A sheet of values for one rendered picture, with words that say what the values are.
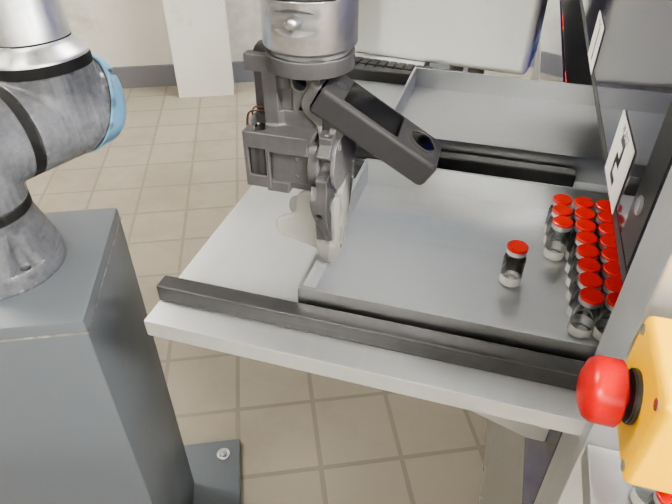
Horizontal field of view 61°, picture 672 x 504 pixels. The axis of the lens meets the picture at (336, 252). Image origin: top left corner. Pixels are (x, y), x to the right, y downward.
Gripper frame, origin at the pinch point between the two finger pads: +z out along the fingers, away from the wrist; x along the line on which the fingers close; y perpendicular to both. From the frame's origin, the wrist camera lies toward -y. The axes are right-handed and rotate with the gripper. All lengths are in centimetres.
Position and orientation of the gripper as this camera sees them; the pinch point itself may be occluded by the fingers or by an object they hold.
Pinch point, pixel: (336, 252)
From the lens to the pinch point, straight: 57.0
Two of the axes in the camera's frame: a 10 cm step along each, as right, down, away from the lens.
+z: 0.0, 7.9, 6.1
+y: -9.6, -1.7, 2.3
